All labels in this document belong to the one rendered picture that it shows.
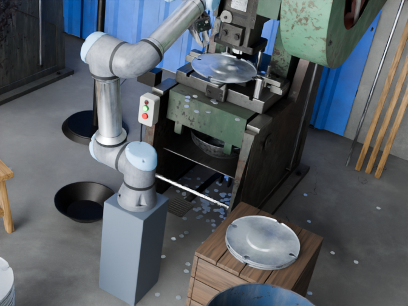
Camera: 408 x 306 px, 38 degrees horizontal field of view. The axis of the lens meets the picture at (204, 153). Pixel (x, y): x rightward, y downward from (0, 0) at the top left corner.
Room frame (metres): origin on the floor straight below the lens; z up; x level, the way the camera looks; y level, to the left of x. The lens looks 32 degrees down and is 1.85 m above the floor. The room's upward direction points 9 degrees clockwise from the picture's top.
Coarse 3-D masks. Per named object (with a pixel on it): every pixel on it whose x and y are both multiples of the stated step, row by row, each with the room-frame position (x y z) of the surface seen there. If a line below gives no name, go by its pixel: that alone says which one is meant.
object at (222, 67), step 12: (192, 60) 2.45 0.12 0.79; (204, 60) 2.48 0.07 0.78; (216, 60) 2.50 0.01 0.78; (228, 60) 2.52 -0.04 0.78; (240, 60) 2.55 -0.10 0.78; (204, 72) 2.35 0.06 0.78; (216, 72) 2.37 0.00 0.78; (228, 72) 2.38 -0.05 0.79; (240, 72) 2.41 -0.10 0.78; (252, 72) 2.43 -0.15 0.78
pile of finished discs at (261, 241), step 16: (240, 224) 1.88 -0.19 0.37; (256, 224) 1.90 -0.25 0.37; (272, 224) 1.92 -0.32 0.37; (240, 240) 1.78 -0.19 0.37; (256, 240) 1.79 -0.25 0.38; (272, 240) 1.81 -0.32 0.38; (288, 240) 1.83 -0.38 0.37; (240, 256) 1.69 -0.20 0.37; (256, 256) 1.71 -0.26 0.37; (272, 256) 1.72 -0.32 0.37; (288, 256) 1.74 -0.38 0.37
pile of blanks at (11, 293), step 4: (12, 288) 1.40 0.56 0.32; (12, 292) 1.41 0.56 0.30; (8, 296) 1.37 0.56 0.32; (12, 296) 1.40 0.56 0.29; (4, 300) 1.35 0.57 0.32; (8, 300) 1.37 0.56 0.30; (12, 300) 1.39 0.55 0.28; (0, 304) 1.33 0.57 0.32; (4, 304) 1.35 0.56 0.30; (8, 304) 1.37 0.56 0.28; (12, 304) 1.39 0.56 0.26
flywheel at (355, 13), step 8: (352, 0) 2.55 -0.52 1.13; (360, 0) 2.45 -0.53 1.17; (368, 0) 2.63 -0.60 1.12; (344, 8) 2.46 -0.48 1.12; (352, 8) 2.54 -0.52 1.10; (360, 8) 2.54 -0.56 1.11; (344, 16) 2.50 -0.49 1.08; (352, 16) 2.51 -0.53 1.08; (360, 16) 2.57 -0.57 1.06; (344, 24) 2.46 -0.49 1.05; (352, 24) 2.47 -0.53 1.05
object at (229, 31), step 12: (228, 0) 2.49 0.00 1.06; (240, 0) 2.47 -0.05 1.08; (252, 0) 2.45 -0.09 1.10; (228, 12) 2.47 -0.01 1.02; (240, 12) 2.46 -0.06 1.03; (228, 24) 2.45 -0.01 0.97; (240, 24) 2.46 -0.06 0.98; (228, 36) 2.45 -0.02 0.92; (240, 36) 2.42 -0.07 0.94; (252, 36) 2.46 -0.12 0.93
